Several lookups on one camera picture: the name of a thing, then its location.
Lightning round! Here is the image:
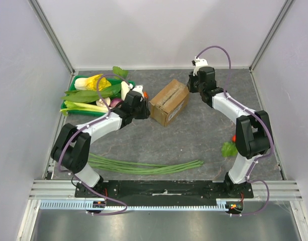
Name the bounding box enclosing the brown cardboard express box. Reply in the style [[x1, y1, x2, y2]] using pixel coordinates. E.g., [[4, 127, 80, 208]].
[[149, 79, 189, 127]]

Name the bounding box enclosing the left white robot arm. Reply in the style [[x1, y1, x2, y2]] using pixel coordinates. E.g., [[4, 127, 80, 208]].
[[50, 90, 150, 197]]

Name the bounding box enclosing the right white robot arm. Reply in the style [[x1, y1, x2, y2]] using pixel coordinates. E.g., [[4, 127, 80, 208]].
[[187, 66, 273, 198]]

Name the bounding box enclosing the orange toy pumpkin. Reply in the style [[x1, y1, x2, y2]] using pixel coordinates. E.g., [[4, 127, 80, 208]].
[[143, 92, 149, 99]]

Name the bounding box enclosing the white eggplant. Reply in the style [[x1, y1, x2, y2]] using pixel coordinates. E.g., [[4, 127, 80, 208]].
[[121, 81, 130, 100]]

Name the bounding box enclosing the purple onion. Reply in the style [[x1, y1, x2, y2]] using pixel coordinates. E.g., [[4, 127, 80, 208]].
[[110, 98, 123, 108]]

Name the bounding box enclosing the white mushroom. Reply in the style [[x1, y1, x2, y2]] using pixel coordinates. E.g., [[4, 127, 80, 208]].
[[96, 97, 111, 107]]

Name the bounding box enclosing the green leaf behind tray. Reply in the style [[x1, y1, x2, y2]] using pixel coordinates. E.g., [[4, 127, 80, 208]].
[[112, 66, 129, 80]]

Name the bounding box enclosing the yellow napa cabbage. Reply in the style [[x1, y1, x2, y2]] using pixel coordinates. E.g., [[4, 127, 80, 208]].
[[74, 74, 112, 91]]

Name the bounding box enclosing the green plastic tray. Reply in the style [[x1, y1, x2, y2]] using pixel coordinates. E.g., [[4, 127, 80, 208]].
[[60, 74, 125, 116]]

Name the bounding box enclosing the white leek stalk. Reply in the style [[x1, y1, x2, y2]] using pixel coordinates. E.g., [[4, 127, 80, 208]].
[[74, 102, 110, 112]]

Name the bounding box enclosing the green leafy vegetable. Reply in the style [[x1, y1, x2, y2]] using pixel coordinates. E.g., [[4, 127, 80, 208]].
[[61, 84, 121, 103]]

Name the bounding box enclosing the green long beans bunch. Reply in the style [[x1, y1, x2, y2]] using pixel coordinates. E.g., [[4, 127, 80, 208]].
[[88, 154, 204, 175]]

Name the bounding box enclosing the green bok choy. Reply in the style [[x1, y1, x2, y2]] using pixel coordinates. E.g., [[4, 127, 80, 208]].
[[60, 100, 95, 116]]

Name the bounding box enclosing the green lettuce leaf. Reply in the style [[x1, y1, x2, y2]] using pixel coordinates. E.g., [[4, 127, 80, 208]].
[[221, 142, 238, 158]]

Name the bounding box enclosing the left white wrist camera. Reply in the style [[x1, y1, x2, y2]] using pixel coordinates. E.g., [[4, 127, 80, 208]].
[[130, 85, 144, 96]]

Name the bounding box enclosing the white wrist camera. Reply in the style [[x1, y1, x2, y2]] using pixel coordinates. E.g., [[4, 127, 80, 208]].
[[192, 57, 209, 76], [130, 85, 144, 96]]

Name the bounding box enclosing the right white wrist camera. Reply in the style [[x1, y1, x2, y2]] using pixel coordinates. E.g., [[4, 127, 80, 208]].
[[192, 57, 209, 76]]

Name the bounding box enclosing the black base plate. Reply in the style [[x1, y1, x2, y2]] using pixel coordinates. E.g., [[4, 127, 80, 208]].
[[75, 180, 254, 202]]

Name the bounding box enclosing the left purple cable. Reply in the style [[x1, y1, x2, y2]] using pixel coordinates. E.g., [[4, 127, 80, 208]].
[[57, 74, 134, 216]]

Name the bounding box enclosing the white slotted cable duct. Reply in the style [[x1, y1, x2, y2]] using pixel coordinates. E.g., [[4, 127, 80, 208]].
[[40, 200, 243, 211]]

